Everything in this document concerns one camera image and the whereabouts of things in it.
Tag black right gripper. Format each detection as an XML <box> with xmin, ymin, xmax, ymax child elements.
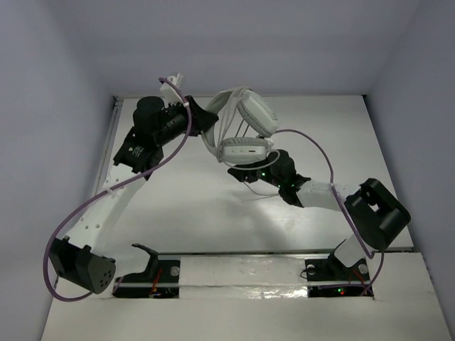
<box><xmin>228</xmin><ymin>149</ymin><xmax>284</xmax><ymax>188</ymax></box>

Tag white grey headphones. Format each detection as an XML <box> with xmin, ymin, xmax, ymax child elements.
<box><xmin>202</xmin><ymin>86</ymin><xmax>279</xmax><ymax>166</ymax></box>

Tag grey headphone cable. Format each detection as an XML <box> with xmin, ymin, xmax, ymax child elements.
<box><xmin>213</xmin><ymin>86</ymin><xmax>285</xmax><ymax>200</ymax></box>

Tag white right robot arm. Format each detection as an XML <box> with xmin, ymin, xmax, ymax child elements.
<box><xmin>228</xmin><ymin>150</ymin><xmax>411</xmax><ymax>279</ymax></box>

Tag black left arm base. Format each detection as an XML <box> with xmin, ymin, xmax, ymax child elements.
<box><xmin>112</xmin><ymin>244</ymin><xmax>181</xmax><ymax>299</ymax></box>

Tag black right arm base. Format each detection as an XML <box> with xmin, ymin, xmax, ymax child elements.
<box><xmin>299</xmin><ymin>251</ymin><xmax>374</xmax><ymax>298</ymax></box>

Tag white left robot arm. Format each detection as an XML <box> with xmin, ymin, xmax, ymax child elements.
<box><xmin>43</xmin><ymin>96</ymin><xmax>220</xmax><ymax>296</ymax></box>

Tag silver foil covered panel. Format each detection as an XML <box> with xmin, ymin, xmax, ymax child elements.
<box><xmin>178</xmin><ymin>256</ymin><xmax>308</xmax><ymax>300</ymax></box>

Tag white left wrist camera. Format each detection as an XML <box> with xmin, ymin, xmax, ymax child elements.
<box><xmin>160</xmin><ymin>73</ymin><xmax>184</xmax><ymax>104</ymax></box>

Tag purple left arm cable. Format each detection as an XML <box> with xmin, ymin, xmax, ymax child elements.
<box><xmin>44</xmin><ymin>76</ymin><xmax>196</xmax><ymax>303</ymax></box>

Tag aluminium rail left edge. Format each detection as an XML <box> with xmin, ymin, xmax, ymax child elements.
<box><xmin>90</xmin><ymin>96</ymin><xmax>123</xmax><ymax>197</ymax></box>

